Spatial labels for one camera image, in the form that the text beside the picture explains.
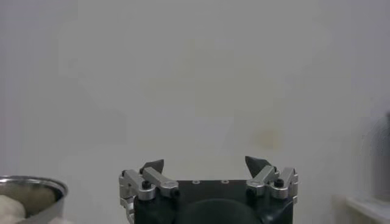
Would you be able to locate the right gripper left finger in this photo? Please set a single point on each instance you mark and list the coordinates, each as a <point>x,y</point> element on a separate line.
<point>158,181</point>

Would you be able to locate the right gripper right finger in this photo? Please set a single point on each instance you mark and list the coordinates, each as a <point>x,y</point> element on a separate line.
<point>262,176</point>

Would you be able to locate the white steamed baozi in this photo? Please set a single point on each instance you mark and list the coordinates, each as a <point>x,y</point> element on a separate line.
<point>10,210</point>

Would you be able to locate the stainless steel steamer basket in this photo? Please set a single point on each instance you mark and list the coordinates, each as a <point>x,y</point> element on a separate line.
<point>45,210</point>

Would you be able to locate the white side table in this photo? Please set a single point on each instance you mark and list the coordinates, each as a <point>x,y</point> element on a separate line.
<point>368,210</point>

